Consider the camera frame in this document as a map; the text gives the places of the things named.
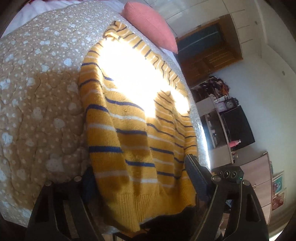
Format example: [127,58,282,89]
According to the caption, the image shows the wooden door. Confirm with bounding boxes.
[176,14,243,87]

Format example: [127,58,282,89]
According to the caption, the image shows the clutter pile on shelf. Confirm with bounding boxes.
[196,75,232,99]

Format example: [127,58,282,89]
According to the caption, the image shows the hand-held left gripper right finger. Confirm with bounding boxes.
[184,153,270,241]

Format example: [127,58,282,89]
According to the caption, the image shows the pink pillow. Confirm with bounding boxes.
[122,2,178,54]

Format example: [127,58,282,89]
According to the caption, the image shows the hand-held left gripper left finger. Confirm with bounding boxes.
[26,167,104,241]

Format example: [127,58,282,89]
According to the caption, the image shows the wall picture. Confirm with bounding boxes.
[272,171,285,192]
[271,189,287,211]

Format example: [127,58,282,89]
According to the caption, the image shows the beige spotted quilt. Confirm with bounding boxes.
[0,5,210,232]

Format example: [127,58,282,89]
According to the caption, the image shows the black television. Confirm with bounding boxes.
[220,105,255,145]

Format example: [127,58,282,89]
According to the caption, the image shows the grey drawer cabinet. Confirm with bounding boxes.
[239,152,274,225]

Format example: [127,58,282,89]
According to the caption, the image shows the white shelf unit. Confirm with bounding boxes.
[191,79,256,165]

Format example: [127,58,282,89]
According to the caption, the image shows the yellow striped knit sweater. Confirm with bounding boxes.
[79,21,198,232]

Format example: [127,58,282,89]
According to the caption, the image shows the pale pink bedsheet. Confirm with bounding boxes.
[2,0,81,37]

